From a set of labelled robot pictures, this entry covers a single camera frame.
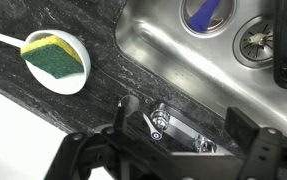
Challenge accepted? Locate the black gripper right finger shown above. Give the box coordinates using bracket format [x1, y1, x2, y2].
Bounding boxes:
[224, 106, 284, 180]

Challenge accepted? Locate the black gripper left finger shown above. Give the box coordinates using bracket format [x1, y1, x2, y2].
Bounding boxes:
[97, 94, 140, 138]

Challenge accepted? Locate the chrome tap lever blue dot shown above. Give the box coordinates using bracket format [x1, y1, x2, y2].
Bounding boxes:
[142, 111, 166, 141]

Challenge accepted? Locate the chrome faucet body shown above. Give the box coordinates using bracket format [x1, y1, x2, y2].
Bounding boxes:
[149, 101, 217, 154]

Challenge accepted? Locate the stainless steel sink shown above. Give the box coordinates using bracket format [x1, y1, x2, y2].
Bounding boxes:
[115, 0, 287, 139]

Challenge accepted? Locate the yellow green sponge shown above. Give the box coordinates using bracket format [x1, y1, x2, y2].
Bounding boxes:
[19, 34, 85, 80]

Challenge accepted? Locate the sink drain strainer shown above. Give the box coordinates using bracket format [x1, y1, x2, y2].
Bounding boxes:
[232, 14, 275, 70]

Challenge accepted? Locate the blue mug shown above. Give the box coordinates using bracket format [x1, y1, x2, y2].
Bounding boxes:
[179, 0, 237, 38]

